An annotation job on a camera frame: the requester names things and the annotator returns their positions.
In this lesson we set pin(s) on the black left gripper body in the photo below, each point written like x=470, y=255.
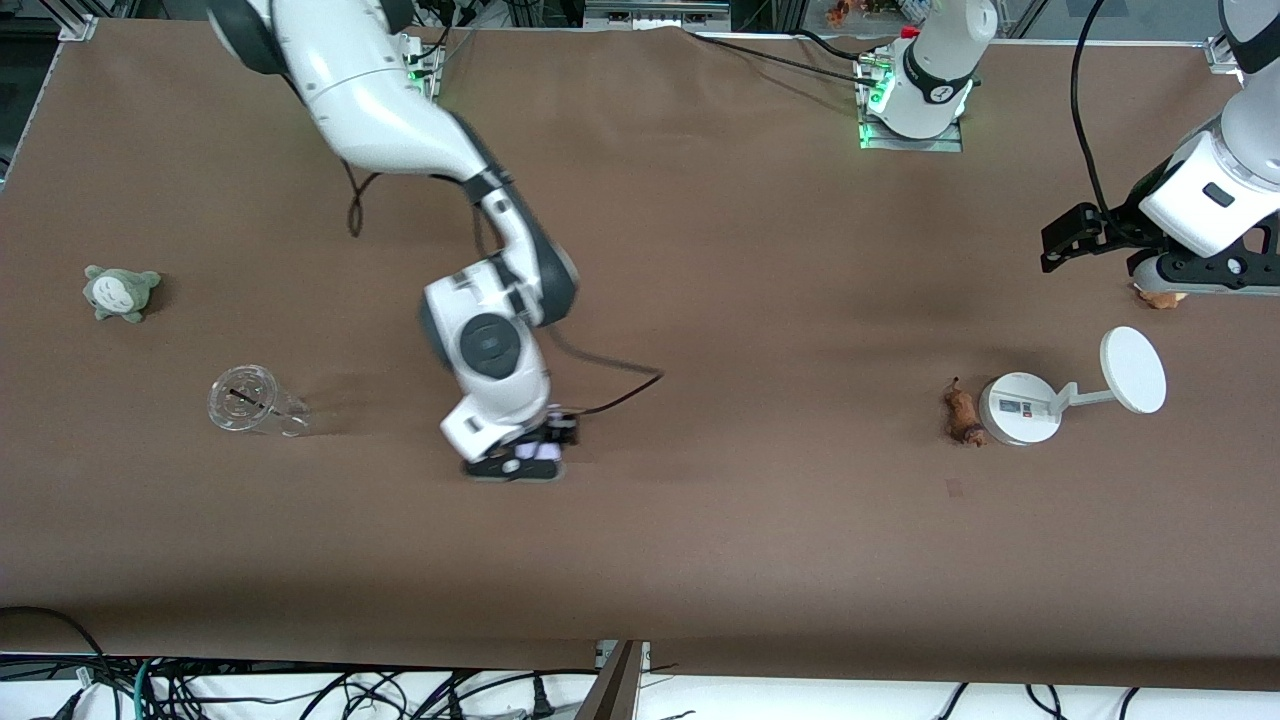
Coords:
x=1117, y=226

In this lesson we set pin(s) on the lavender card box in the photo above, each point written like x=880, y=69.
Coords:
x=545, y=452

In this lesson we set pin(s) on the brown lion statue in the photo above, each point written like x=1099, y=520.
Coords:
x=962, y=412

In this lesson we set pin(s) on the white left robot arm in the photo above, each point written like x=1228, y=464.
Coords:
x=1220, y=190

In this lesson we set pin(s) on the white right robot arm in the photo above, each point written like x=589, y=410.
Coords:
x=490, y=350

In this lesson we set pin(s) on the brown plush toy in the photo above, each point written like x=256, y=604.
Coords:
x=1160, y=298

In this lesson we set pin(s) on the black power plug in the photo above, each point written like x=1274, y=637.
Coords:
x=542, y=700

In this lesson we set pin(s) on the clear plastic cup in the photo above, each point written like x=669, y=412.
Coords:
x=245, y=400

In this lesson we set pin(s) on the grey totoro plush toy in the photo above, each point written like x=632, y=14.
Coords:
x=122, y=293

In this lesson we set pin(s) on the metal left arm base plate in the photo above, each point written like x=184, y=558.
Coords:
x=940, y=145

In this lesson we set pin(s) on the aluminium corner bracket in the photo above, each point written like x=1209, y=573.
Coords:
x=80, y=28
x=1225, y=55

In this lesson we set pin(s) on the wooden post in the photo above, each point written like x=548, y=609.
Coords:
x=612, y=690

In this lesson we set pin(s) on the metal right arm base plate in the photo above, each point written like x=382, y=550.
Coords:
x=430, y=80

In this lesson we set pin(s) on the aluminium frame rail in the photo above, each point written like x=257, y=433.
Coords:
x=655, y=12

